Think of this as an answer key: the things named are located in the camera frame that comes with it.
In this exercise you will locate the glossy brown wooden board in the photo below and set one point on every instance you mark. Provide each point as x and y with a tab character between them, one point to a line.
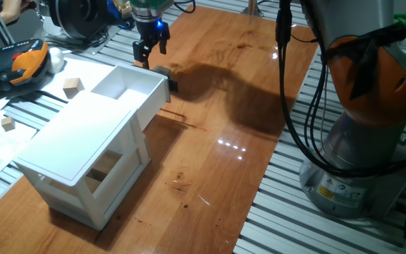
206	197

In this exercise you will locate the white rounded mouse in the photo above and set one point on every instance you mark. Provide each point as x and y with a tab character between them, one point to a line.
55	60

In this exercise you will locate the orange black teach pendant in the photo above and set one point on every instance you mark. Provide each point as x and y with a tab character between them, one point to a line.
12	67

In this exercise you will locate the gold foil object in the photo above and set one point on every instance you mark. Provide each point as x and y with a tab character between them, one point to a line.
123	8

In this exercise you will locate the white paper sheet under cubes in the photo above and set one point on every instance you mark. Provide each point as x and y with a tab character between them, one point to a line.
93	70

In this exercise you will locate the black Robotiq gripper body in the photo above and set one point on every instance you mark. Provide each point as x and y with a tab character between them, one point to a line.
152	30

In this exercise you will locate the person's bare hand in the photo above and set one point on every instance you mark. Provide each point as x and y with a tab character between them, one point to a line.
10	10

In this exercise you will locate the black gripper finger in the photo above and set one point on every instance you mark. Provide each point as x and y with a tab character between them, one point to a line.
142	53
163	42

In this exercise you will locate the black round reel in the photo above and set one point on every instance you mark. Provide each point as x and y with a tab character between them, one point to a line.
78	17

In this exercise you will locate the large pale wooden cube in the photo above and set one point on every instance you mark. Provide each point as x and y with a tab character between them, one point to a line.
163	71

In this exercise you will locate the white two-drawer cabinet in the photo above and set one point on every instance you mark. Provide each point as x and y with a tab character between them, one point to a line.
72	137

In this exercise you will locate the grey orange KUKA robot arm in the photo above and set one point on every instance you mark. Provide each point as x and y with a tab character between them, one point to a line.
358	148

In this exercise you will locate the small wooden cube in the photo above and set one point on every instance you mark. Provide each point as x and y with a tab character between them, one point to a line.
8	123

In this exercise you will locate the medium wooden cube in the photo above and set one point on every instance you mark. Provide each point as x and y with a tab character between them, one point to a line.
72	87

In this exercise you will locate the blue cloth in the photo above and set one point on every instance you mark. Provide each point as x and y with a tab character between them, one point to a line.
113	14

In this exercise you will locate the aluminium frame post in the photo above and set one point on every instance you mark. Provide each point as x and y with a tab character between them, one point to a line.
252	7

